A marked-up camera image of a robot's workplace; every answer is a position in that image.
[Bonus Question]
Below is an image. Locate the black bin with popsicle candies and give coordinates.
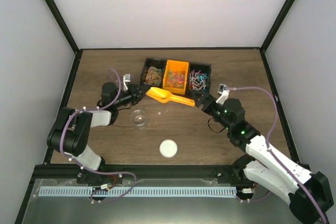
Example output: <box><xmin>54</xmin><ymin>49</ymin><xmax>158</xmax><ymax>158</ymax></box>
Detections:
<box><xmin>140</xmin><ymin>58</ymin><xmax>167</xmax><ymax>88</ymax></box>

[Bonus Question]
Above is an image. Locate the orange plastic scoop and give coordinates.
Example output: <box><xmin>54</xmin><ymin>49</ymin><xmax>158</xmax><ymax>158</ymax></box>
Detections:
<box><xmin>146</xmin><ymin>87</ymin><xmax>195</xmax><ymax>106</ymax></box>

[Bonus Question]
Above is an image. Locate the yellow bin with star candies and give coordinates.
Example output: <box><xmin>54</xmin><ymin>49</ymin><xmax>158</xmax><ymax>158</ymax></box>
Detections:
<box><xmin>162</xmin><ymin>60</ymin><xmax>189</xmax><ymax>95</ymax></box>

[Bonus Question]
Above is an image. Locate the black bin with lollipops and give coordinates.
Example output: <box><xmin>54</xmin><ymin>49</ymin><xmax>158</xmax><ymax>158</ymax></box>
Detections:
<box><xmin>185</xmin><ymin>62</ymin><xmax>212</xmax><ymax>97</ymax></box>

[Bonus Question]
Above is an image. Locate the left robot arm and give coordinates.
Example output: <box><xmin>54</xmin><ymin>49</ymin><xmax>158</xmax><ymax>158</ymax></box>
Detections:
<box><xmin>47</xmin><ymin>82</ymin><xmax>150</xmax><ymax>184</ymax></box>

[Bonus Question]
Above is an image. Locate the light blue slotted rail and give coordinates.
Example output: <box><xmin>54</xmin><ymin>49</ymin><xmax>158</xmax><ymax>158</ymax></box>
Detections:
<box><xmin>38</xmin><ymin>186</ymin><xmax>237</xmax><ymax>198</ymax></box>

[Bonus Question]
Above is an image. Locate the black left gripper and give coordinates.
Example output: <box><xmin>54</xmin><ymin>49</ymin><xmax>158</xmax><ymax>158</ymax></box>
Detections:
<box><xmin>113</xmin><ymin>84</ymin><xmax>151</xmax><ymax>109</ymax></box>

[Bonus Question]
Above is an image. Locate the white round lid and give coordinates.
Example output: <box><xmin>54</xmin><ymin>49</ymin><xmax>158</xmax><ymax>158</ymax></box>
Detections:
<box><xmin>159</xmin><ymin>140</ymin><xmax>178</xmax><ymax>158</ymax></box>

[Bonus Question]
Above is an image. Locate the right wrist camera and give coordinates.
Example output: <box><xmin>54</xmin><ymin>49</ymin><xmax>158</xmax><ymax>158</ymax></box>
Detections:
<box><xmin>216</xmin><ymin>83</ymin><xmax>230</xmax><ymax>105</ymax></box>

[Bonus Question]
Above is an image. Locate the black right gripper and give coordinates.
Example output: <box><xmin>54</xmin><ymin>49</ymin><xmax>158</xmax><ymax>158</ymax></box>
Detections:
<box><xmin>192</xmin><ymin>90</ymin><xmax>232</xmax><ymax>132</ymax></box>

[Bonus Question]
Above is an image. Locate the clear plastic cup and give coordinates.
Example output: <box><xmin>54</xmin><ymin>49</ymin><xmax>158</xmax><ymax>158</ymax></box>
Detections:
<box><xmin>130</xmin><ymin>110</ymin><xmax>149</xmax><ymax>130</ymax></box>

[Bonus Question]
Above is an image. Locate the black frame base bar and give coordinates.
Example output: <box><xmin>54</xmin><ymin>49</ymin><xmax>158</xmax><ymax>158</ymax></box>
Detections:
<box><xmin>32</xmin><ymin>164</ymin><xmax>253</xmax><ymax>186</ymax></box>

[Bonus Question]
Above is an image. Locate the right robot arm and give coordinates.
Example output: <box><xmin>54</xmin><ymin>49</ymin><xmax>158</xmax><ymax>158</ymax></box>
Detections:
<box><xmin>191</xmin><ymin>91</ymin><xmax>334</xmax><ymax>223</ymax></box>

